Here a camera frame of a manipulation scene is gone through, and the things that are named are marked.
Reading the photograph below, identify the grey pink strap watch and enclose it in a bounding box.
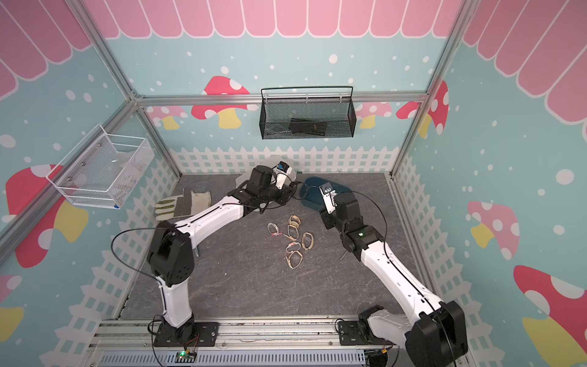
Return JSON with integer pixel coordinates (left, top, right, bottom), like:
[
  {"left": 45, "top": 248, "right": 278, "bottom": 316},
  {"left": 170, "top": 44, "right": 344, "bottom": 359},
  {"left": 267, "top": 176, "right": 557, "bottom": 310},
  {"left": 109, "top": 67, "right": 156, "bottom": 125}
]
[{"left": 267, "top": 223, "right": 281, "bottom": 236}]

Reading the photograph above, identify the white orange watch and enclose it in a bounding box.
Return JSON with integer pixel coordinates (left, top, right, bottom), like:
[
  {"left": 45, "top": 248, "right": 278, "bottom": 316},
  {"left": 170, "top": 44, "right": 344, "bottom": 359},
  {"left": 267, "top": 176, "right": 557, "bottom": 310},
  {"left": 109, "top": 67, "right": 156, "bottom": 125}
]
[{"left": 286, "top": 242, "right": 301, "bottom": 253}]

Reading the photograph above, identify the beige watch lowest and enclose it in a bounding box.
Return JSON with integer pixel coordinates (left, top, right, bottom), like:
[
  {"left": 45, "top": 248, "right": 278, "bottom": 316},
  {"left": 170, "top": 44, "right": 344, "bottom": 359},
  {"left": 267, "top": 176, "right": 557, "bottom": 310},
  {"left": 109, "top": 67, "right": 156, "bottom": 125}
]
[{"left": 284, "top": 250, "right": 304, "bottom": 269}]

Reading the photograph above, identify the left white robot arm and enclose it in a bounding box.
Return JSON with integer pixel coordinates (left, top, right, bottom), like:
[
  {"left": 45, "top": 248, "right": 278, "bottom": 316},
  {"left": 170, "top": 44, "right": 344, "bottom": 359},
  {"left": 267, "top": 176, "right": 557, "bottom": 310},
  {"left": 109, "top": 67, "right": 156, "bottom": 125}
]
[{"left": 147, "top": 161, "right": 297, "bottom": 345}]

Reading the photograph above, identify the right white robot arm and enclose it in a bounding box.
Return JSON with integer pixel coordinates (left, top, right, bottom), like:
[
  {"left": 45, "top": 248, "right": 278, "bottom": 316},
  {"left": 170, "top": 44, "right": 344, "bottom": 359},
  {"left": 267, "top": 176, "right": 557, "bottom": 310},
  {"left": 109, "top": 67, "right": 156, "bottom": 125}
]
[{"left": 320, "top": 184, "right": 469, "bottom": 366}]

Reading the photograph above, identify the dark teal storage bin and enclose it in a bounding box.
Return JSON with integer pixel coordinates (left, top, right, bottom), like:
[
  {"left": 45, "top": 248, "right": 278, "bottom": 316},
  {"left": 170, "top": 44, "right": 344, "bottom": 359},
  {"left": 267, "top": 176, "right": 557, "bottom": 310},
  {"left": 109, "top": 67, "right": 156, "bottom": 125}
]
[{"left": 299, "top": 177, "right": 351, "bottom": 212}]

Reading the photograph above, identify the white translucent lidded toolbox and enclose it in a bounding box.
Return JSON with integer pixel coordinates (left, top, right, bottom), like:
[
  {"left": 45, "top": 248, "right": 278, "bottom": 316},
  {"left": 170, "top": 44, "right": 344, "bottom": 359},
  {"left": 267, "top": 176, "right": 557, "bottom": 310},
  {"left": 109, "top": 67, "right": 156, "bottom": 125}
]
[{"left": 235, "top": 156, "right": 296, "bottom": 196}]

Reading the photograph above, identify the black item in basket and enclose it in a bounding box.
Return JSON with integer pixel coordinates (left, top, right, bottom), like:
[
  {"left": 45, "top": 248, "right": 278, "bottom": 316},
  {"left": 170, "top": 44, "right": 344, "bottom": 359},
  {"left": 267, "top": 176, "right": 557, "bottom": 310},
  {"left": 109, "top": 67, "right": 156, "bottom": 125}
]
[{"left": 288, "top": 119, "right": 328, "bottom": 136}]

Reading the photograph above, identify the grey work glove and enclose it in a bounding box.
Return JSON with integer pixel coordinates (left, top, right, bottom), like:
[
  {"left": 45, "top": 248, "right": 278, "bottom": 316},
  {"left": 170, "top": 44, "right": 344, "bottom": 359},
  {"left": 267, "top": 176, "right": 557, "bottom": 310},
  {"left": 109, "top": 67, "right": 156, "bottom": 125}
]
[{"left": 154, "top": 189, "right": 212, "bottom": 222}]

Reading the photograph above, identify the small green circuit board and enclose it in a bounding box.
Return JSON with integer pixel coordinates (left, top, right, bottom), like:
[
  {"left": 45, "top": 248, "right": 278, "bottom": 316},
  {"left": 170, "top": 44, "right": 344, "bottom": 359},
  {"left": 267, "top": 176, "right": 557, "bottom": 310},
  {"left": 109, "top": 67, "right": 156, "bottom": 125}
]
[{"left": 174, "top": 350, "right": 197, "bottom": 364}]

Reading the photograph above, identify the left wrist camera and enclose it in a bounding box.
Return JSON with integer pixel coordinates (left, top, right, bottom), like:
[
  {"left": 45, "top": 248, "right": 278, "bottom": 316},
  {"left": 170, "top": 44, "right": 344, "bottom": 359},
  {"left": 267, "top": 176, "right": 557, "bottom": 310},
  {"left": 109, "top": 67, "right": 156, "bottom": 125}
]
[{"left": 273, "top": 161, "right": 294, "bottom": 190}]

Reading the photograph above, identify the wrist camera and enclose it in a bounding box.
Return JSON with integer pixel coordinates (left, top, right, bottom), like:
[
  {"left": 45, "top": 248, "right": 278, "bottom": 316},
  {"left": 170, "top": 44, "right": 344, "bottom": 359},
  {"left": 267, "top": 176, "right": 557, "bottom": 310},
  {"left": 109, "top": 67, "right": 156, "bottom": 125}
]
[
  {"left": 319, "top": 182, "right": 337, "bottom": 214},
  {"left": 273, "top": 161, "right": 294, "bottom": 190}
]

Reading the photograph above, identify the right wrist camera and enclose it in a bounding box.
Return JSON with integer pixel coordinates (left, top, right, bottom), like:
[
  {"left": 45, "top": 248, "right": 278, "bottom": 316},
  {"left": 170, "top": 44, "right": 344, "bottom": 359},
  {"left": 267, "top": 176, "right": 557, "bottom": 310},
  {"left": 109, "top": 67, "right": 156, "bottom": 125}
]
[{"left": 319, "top": 182, "right": 337, "bottom": 214}]

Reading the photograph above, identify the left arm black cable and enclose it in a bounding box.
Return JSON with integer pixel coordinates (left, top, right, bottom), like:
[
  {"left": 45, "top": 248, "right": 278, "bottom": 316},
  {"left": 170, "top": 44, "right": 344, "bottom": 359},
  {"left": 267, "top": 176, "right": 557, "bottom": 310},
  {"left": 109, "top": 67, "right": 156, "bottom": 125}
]
[{"left": 111, "top": 226, "right": 184, "bottom": 281}]

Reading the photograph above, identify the black mesh wall basket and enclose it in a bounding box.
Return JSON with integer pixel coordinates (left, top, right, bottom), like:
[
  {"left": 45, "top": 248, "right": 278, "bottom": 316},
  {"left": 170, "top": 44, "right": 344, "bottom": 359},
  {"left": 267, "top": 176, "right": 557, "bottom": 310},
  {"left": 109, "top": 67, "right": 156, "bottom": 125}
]
[{"left": 259, "top": 86, "right": 357, "bottom": 140}]

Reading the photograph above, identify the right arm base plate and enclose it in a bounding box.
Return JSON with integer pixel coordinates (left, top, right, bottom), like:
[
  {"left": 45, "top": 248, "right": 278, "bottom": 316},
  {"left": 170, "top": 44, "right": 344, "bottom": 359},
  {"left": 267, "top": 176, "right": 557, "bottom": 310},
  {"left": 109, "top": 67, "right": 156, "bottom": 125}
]
[{"left": 335, "top": 319, "right": 391, "bottom": 347}]

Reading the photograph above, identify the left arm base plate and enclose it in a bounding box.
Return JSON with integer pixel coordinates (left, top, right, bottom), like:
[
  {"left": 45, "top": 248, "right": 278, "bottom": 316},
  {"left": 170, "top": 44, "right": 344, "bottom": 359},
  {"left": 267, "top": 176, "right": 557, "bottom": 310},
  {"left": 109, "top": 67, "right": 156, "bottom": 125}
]
[{"left": 154, "top": 321, "right": 220, "bottom": 348}]

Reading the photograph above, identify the grey cable duct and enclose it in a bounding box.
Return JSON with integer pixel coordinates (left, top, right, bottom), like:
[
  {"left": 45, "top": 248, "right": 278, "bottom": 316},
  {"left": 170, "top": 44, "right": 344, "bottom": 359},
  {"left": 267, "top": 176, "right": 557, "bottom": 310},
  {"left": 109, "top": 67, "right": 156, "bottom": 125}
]
[{"left": 95, "top": 350, "right": 367, "bottom": 366}]

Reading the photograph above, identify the white wire wall basket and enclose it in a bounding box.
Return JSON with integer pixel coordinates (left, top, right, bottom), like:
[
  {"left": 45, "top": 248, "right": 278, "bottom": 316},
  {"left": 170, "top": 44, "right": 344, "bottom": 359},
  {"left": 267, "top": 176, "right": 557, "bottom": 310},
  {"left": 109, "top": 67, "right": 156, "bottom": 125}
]
[{"left": 46, "top": 125, "right": 154, "bottom": 209}]

